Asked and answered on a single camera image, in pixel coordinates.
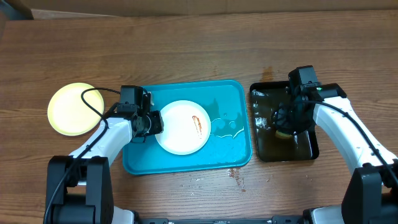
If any green yellow scrub sponge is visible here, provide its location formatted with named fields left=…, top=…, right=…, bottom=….
left=275, top=131, right=293, bottom=139

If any white plate with sauce streak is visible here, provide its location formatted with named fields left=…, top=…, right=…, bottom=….
left=155, top=100, right=211, bottom=156

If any yellow-green plastic plate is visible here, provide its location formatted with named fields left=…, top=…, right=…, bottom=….
left=47, top=83, right=104, bottom=136

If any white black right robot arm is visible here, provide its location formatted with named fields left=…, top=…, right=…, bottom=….
left=271, top=83, right=397, bottom=223

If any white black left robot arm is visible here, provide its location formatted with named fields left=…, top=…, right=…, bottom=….
left=44, top=111, right=163, bottom=223

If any black tray with water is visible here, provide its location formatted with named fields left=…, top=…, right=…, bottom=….
left=249, top=81, right=319, bottom=162

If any teal plastic serving tray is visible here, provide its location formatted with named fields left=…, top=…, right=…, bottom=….
left=123, top=80, right=252, bottom=175

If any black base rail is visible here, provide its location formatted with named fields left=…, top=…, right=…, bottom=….
left=133, top=207, right=349, bottom=224

